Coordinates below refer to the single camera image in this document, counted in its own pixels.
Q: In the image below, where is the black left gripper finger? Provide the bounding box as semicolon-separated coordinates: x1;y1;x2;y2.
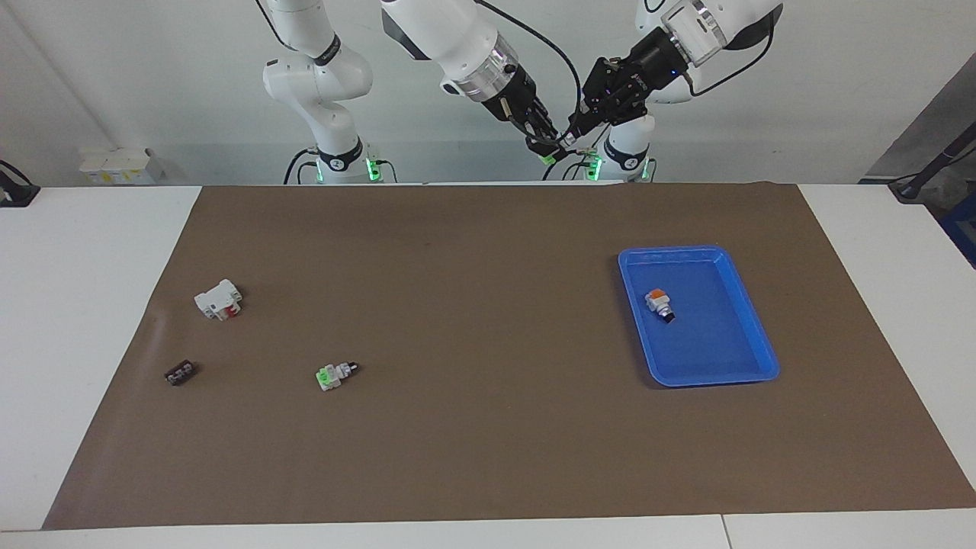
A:
576;58;635;127
568;84;653;142

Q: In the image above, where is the blue plastic tray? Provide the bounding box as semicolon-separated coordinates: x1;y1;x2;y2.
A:
618;245;780;388

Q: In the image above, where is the brown table mat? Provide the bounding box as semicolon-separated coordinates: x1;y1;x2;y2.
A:
42;183;976;531

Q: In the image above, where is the blue crate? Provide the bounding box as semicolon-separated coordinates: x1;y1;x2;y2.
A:
942;206;976;268

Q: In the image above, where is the white red circuit breaker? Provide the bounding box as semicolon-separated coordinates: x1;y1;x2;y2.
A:
194;279;243;321

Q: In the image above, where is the white power strip box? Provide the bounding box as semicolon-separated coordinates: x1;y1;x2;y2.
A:
80;147;165;186

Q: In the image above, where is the black clamp device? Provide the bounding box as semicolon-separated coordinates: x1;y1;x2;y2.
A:
0;160;40;208

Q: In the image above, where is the black base cable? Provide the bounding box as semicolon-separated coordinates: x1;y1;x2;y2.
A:
543;149;592;182
284;149;317;186

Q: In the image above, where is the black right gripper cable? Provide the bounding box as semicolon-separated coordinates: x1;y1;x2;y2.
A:
474;0;584;104

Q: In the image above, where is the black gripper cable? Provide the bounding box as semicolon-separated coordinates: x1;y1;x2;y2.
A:
686;8;779;98
474;0;584;104

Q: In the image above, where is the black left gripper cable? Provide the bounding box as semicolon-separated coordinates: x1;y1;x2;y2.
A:
686;8;779;98

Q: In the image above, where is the selector switch orange base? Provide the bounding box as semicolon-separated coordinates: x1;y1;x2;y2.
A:
645;288;678;325

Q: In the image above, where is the black stand with cable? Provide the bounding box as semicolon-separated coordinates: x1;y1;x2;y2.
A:
888;141;976;203

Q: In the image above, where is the selector switch green base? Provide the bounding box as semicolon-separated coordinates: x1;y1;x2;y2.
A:
316;361;359;392

